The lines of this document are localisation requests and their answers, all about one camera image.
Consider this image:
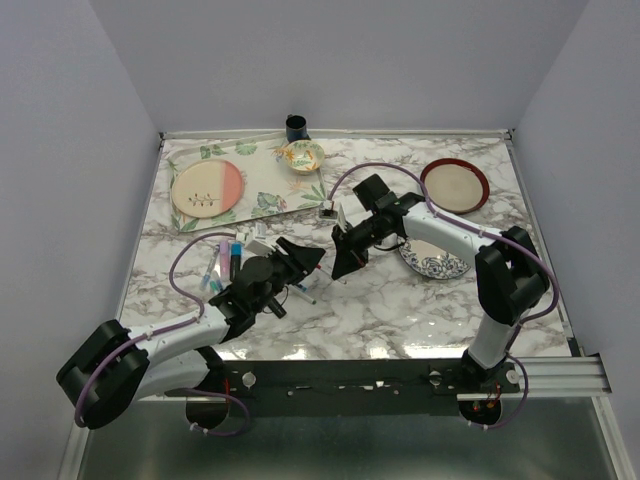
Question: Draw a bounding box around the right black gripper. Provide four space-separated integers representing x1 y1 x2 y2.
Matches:
330 213 386 280

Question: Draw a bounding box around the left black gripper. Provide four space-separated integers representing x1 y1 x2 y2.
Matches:
252 237 325 314

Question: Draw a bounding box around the red capped white marker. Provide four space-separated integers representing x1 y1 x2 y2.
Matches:
316 265 347 285

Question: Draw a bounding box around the green capped white marker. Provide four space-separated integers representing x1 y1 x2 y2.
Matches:
290 286 316 305

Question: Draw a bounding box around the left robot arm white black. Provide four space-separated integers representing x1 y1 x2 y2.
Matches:
56 237 325 429

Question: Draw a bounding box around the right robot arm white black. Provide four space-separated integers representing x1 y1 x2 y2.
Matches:
331 174 557 392

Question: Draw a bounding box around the light blue clear pen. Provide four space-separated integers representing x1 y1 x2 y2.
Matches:
200 257 223 293

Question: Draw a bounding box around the green capped black highlighter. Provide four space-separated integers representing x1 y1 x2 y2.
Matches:
267 298 287 319

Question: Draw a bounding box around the blue capped black highlighter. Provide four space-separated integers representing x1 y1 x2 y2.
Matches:
229 242 243 282

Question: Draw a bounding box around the blue floral white plate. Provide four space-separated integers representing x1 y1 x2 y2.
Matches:
399 239 471 280

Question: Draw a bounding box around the floral ceramic bowl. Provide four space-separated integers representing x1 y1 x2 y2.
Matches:
284 140 325 175

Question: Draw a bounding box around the floral leaf serving tray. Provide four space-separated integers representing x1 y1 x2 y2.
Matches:
165 133 327 233

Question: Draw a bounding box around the pink cream round plate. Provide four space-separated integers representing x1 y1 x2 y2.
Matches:
171 159 245 219

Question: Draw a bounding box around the red rimmed beige plate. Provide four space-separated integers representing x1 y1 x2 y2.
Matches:
420 158 490 215

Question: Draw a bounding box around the dark blue mug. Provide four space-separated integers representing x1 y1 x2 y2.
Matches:
285 114 310 143

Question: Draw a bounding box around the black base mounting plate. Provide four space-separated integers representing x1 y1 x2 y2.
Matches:
195 358 520 417

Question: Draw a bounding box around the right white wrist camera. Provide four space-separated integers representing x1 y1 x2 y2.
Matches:
319 200 349 232

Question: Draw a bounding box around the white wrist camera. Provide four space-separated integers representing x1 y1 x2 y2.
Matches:
235 222 275 256
319 200 349 232

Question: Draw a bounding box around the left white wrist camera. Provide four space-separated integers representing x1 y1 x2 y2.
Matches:
235 222 275 256

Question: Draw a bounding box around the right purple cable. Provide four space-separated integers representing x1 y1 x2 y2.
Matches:
324 163 557 431

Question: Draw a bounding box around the aluminium frame rail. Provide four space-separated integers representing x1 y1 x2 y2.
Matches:
521 356 612 398

